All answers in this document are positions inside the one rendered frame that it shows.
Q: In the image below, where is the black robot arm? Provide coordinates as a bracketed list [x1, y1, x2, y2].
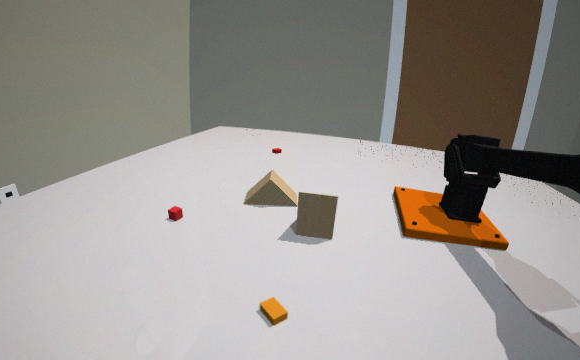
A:
[439, 134, 580, 223]

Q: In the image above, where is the small red block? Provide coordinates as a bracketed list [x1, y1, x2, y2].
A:
[168, 206, 183, 221]

